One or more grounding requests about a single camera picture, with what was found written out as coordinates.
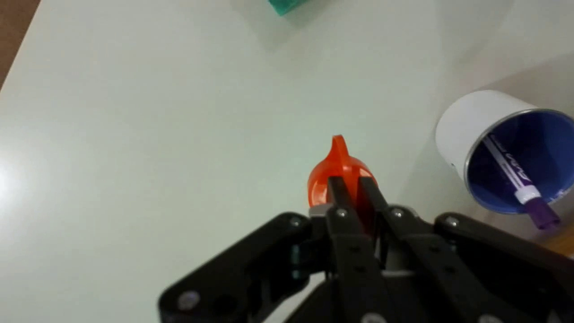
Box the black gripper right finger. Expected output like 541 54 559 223
358 176 574 323

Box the purple marker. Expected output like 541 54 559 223
482 135 564 232

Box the green sponge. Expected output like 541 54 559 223
265 0 315 18

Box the white cup blue inside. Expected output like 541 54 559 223
435 88 574 234

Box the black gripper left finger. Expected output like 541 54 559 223
157 175 392 323

